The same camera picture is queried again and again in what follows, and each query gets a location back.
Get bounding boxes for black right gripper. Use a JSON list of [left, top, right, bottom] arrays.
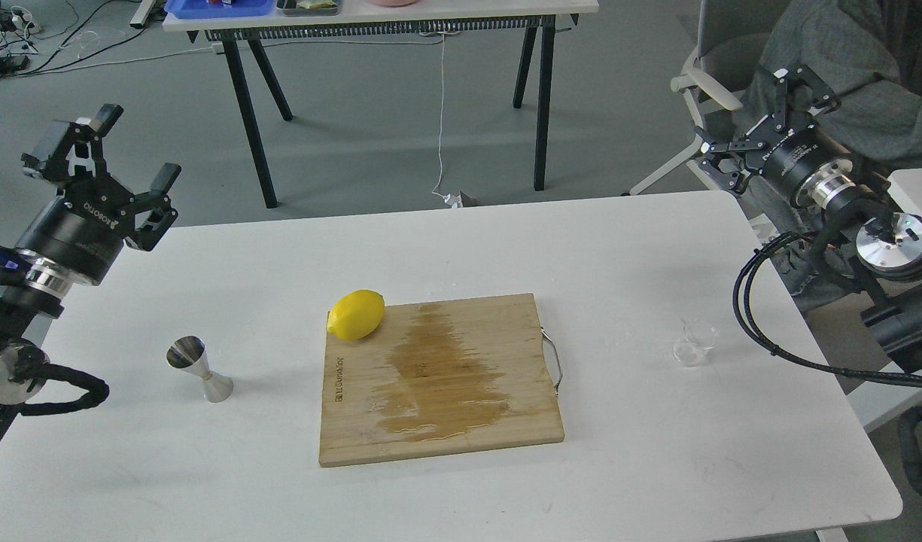
[[692, 66, 857, 207]]

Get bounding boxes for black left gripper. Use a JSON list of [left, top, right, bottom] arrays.
[[17, 104, 181, 285]]

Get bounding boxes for steel double jigger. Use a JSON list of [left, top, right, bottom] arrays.
[[167, 336, 234, 403]]

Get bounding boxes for small clear glass cup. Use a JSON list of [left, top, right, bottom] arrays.
[[673, 318, 720, 367]]

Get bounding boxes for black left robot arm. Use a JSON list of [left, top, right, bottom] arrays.
[[0, 104, 181, 442]]

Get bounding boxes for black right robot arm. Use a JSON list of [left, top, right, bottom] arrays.
[[695, 65, 922, 388]]

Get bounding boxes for white office chair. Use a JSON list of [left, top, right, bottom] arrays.
[[628, 0, 777, 198]]

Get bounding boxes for blue plastic tray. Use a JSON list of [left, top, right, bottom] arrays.
[[165, 0, 277, 20]]

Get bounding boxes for yellow lemon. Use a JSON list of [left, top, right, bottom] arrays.
[[326, 289, 385, 342]]

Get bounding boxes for white table black legs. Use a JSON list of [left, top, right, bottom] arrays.
[[163, 1, 601, 209]]

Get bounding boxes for bamboo cutting board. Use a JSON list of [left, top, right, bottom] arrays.
[[318, 293, 566, 467]]

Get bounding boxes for floor cable bundle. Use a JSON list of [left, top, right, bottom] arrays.
[[0, 0, 213, 95]]

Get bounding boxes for white hanging cable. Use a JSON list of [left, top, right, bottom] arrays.
[[431, 34, 465, 208]]

